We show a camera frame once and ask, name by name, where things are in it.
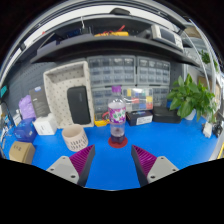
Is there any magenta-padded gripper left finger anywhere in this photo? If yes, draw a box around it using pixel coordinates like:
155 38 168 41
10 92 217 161
45 143 97 187

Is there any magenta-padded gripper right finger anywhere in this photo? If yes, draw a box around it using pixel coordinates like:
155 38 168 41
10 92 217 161
130 144 180 187

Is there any purple-capped clear drink bottle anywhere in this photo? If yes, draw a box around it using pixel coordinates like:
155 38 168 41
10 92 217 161
107 85 128 145

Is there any beige cup with grey dashes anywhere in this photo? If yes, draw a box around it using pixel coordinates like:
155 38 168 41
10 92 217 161
61 123 90 153

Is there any brown cardboard box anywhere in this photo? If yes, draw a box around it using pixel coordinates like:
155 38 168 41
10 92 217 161
8 140 37 165

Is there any white carton box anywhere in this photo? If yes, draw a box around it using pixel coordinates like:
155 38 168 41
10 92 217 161
32 113 58 136

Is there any flat black box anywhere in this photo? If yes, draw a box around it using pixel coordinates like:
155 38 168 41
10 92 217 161
152 106 183 125

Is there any black box with white label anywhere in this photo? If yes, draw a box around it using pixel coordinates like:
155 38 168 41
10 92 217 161
126 110 154 127

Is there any flat round red coaster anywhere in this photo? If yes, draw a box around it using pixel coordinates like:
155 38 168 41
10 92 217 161
107 135 129 149

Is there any blue carton box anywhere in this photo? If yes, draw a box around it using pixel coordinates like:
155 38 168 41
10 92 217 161
13 117 38 144

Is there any yellow multimeter with red leads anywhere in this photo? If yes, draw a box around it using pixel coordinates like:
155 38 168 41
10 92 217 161
94 111 112 128

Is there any black zip case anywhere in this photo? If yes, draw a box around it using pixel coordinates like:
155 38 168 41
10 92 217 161
66 85 92 126

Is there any beige perforated tray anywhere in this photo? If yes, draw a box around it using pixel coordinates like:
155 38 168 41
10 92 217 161
43 60 95 130

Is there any small white yellow-labelled box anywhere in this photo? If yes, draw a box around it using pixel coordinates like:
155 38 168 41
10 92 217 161
12 109 23 127

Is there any grey parts drawer cabinet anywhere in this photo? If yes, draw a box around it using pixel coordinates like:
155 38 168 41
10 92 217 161
87 55 137 88
152 85 171 108
136 56 172 87
91 87 114 121

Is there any clear organizer with coloured parts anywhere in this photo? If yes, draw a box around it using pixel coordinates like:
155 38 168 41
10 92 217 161
121 87 154 113

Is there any dark grey tall carton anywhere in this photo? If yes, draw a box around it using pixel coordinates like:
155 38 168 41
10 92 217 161
28 85 52 118

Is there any purple plastic bag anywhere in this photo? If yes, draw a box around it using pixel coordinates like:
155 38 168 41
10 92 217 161
18 94 37 120

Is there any green potted plant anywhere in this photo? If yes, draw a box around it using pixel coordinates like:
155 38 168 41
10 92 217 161
166 73 218 123

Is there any white metal shelf rack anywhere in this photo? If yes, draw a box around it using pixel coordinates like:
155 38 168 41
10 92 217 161
183 23 224 101

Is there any dark grey overhead shelf unit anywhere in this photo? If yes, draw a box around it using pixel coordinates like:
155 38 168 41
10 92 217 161
1 4 201 68

